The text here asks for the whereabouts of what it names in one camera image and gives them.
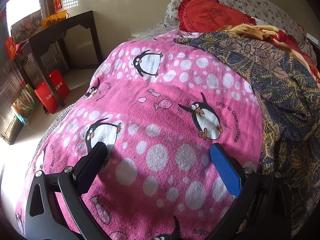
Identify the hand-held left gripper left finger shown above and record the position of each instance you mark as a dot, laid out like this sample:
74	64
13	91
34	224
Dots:
93	160

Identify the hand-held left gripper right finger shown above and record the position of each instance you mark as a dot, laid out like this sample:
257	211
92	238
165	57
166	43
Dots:
223	167

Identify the dark floral patterned garment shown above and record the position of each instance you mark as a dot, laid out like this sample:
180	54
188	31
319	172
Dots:
280	92

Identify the pink penguin blanket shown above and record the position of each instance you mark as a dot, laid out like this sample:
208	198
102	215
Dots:
160	120

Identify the red gift bag white lettering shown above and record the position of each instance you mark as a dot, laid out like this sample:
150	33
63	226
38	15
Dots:
46	97

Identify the red gift bag gold lettering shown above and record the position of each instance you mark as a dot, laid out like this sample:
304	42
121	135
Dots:
60	85

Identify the colourful printed bag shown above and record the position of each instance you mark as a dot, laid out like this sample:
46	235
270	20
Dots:
23	105

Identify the dark wooden cabinet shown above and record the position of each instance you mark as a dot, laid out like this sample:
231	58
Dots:
10	105

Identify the dark wooden table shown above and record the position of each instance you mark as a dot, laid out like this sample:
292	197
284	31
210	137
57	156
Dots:
75	21

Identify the red and yellow fleece blanket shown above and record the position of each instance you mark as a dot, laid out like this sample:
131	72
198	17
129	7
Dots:
275	33

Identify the floral bedsheet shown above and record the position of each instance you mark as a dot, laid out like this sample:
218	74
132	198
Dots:
155	30

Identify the orange plastic basket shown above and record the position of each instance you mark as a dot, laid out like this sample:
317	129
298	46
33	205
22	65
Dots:
53	18

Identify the printed gift box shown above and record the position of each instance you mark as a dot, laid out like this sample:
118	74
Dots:
25	28

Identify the red heart-shaped pillow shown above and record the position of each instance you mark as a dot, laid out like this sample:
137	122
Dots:
212	12

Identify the large floral pillow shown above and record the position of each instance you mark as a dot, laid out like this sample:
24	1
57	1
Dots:
260	5

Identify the small floral pillow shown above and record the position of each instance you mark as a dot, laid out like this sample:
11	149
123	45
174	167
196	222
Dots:
172	7

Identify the red wall decoration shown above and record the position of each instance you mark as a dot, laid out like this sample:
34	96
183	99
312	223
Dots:
58	2

